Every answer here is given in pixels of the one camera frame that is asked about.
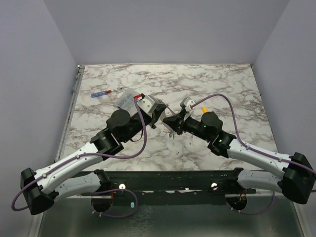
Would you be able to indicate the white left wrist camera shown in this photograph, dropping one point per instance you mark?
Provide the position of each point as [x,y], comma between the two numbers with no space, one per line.
[148,104]

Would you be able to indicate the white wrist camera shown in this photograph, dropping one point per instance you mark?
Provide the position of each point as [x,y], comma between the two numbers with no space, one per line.
[148,104]
[187,104]

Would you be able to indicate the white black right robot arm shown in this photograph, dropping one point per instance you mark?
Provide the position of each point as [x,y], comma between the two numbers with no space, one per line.
[292,175]

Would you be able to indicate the aluminium table edge rail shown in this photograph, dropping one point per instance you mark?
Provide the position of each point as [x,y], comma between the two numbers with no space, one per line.
[69,116]

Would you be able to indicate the clear plastic screw organizer box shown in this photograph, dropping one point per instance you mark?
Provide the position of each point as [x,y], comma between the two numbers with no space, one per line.
[126,100]

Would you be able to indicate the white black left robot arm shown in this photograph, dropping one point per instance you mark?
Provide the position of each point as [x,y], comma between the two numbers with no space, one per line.
[43,187]

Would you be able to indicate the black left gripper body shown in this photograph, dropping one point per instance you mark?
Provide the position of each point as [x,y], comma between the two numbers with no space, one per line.
[153,121]

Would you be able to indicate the blue red handled screwdriver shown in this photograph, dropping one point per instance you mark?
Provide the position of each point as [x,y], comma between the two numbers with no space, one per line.
[105,92]

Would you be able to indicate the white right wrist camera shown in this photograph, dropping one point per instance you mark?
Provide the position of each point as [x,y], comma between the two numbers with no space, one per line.
[187,104]

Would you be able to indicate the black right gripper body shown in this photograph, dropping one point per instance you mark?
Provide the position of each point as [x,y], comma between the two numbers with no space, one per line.
[180,124]

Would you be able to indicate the black front mounting rail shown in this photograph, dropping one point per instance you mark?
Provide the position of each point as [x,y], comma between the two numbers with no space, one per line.
[172,187]

